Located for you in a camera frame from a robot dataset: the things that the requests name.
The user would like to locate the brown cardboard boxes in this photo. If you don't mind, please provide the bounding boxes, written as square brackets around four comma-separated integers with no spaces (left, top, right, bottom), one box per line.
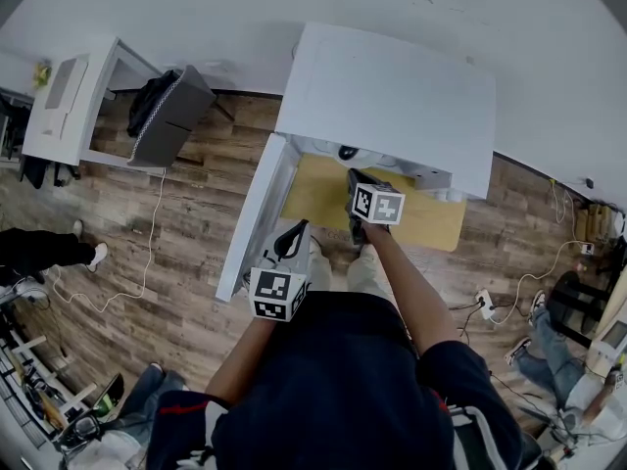
[573,202,619,243]

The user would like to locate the black stool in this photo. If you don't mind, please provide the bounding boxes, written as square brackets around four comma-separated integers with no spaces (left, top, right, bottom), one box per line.
[545,269,616,350]

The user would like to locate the white desk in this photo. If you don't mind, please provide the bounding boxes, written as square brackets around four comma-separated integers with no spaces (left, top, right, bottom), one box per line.
[21,35,170,169]

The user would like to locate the person's dark navy shirt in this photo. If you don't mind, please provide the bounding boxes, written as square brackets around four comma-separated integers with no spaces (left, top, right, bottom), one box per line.
[145,290,526,470]

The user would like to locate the black jacket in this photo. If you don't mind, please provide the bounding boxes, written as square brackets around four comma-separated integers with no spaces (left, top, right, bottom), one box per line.
[125,75,172,140]

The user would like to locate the yellow mat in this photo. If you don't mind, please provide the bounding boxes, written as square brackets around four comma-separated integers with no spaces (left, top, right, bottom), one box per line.
[279,151,468,254]

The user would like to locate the grey chair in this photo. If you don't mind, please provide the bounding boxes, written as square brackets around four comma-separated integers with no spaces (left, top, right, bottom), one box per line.
[125,64,217,169]

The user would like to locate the white cable with socket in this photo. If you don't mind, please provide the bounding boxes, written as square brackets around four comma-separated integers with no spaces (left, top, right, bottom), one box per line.
[488,240,596,326]

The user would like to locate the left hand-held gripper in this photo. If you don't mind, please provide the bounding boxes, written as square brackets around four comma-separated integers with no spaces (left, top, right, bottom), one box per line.
[248,218,314,323]

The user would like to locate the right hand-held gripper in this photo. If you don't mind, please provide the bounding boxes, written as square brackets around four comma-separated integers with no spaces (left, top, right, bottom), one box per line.
[344,166,408,259]

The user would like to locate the yellow-green small object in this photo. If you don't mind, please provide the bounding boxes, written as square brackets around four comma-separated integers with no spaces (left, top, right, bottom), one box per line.
[30,60,54,88]

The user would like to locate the white power strip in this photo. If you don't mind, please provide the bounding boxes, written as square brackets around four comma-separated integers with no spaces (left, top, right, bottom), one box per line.
[473,288,497,323]

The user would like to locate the person's left forearm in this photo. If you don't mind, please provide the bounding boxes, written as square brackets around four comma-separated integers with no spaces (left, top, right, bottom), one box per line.
[204,310,295,406]

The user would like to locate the white microwave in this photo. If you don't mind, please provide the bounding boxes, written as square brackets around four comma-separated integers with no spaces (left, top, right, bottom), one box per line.
[216,21,498,304]

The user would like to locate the person's beige trousers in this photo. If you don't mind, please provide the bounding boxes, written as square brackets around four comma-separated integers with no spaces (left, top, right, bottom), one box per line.
[307,238,394,305]

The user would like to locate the long white cable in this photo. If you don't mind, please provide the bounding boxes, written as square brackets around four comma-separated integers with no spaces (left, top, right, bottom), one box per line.
[48,166,169,315]

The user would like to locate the white device with screen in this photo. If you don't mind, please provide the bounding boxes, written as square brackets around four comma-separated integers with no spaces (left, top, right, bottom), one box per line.
[589,316,627,379]

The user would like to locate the person's right forearm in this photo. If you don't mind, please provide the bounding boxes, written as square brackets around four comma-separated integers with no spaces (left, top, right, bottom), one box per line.
[364,222,465,362]

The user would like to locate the white flat appliance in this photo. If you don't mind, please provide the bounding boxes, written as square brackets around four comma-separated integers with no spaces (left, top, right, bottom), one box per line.
[41,55,90,139]

